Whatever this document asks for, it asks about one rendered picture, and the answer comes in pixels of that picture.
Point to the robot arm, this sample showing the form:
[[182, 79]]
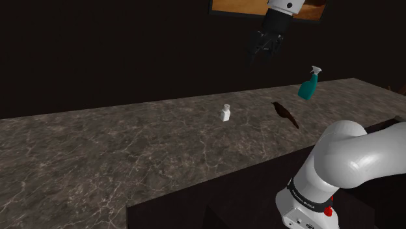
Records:
[[345, 158]]

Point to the dark brown spoon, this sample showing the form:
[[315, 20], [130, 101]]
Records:
[[282, 111]]

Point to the orange wall picture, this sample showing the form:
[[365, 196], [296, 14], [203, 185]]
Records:
[[234, 6]]

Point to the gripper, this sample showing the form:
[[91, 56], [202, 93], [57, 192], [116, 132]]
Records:
[[275, 22]]

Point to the teal spray bottle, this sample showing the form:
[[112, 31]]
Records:
[[308, 88]]

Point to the white salt shaker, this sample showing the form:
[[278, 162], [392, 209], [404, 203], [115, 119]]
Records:
[[225, 114]]

